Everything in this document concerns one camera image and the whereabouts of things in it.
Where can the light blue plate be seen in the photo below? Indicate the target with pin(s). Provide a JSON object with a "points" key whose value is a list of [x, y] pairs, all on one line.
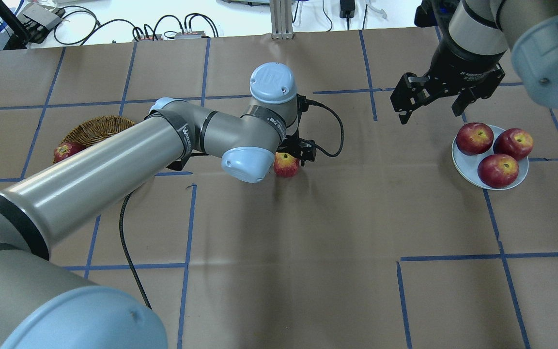
{"points": [[467, 166]]}

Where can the aluminium frame post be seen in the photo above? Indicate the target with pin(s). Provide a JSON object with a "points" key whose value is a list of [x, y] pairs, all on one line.
{"points": [[281, 19]]}

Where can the red yellow apple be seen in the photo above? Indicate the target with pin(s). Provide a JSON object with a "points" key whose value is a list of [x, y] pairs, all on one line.
{"points": [[285, 165]]}

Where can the red apple on plate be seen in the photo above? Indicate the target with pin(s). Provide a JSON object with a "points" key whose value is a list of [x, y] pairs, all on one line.
{"points": [[515, 142], [498, 170], [474, 138]]}

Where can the black power adapter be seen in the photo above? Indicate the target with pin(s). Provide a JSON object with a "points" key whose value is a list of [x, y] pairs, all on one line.
{"points": [[347, 9]]}

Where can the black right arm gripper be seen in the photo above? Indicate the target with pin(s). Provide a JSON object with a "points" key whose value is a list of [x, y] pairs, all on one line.
{"points": [[462, 61]]}

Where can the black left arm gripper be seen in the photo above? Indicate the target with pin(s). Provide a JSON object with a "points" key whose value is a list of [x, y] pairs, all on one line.
{"points": [[302, 147]]}

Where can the round wicker basket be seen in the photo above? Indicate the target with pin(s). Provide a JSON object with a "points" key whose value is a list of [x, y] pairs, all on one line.
{"points": [[98, 129]]}

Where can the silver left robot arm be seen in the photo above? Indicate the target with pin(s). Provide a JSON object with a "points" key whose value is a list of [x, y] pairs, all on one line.
{"points": [[44, 306]]}

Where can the red apple on plate left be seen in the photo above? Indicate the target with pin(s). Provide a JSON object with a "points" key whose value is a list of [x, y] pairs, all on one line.
{"points": [[515, 142]]}

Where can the dark red apple in basket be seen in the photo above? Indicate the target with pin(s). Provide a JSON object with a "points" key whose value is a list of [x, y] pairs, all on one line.
{"points": [[67, 149]]}

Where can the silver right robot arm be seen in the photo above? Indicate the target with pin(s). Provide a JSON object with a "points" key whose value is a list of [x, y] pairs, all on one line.
{"points": [[475, 34]]}

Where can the red apple on plate front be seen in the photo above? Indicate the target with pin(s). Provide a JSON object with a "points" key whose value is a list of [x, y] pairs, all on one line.
{"points": [[498, 170]]}

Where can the red apple on plate back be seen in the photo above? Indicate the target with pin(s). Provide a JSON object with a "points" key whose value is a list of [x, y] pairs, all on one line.
{"points": [[474, 138]]}

